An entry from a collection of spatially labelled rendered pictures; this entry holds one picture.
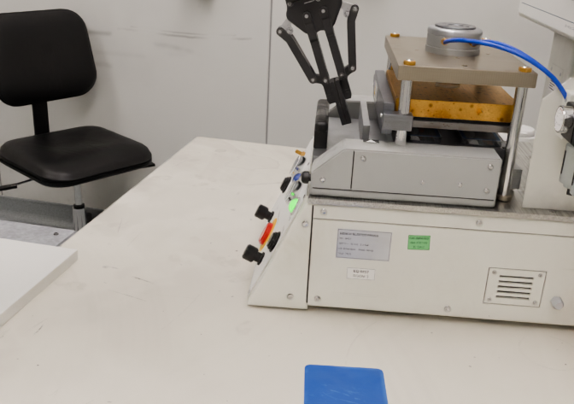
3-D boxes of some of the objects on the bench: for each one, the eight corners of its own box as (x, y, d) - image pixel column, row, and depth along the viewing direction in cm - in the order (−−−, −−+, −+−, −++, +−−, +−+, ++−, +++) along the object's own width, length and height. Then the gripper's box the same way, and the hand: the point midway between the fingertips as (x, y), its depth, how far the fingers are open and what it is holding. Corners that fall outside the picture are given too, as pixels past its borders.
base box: (551, 236, 128) (569, 149, 122) (630, 351, 93) (661, 237, 87) (269, 215, 131) (272, 130, 124) (243, 320, 96) (247, 208, 89)
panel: (267, 218, 129) (314, 135, 122) (248, 298, 101) (307, 196, 94) (258, 213, 128) (305, 130, 122) (236, 292, 100) (295, 189, 94)
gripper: (346, -47, 100) (386, 104, 108) (262, -21, 103) (307, 126, 110) (347, -45, 93) (389, 117, 101) (257, -16, 96) (305, 140, 103)
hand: (340, 101), depth 105 cm, fingers closed
